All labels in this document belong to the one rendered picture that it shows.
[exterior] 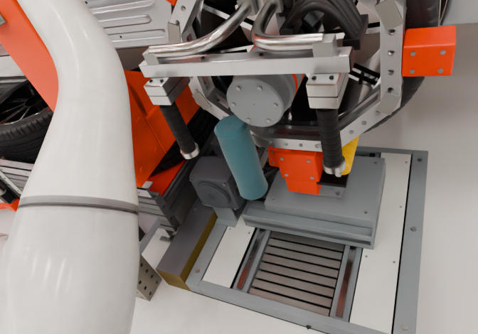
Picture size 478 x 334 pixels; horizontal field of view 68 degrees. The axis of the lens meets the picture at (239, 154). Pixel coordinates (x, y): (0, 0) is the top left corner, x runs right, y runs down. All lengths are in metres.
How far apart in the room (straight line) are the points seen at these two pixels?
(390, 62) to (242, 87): 0.30
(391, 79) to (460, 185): 0.95
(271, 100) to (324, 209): 0.67
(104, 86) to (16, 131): 1.77
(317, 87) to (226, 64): 0.17
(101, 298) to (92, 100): 0.17
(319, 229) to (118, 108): 1.08
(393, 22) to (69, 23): 0.56
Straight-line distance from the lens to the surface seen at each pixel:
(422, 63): 0.80
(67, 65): 0.38
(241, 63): 0.64
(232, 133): 0.88
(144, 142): 1.18
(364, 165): 1.44
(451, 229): 1.56
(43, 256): 0.30
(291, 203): 1.35
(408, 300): 1.31
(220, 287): 1.40
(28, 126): 2.09
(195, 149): 0.83
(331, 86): 0.58
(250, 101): 0.75
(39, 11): 0.43
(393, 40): 0.78
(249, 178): 0.98
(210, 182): 1.29
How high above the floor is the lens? 1.26
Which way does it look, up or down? 40 degrees down
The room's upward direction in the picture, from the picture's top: 21 degrees counter-clockwise
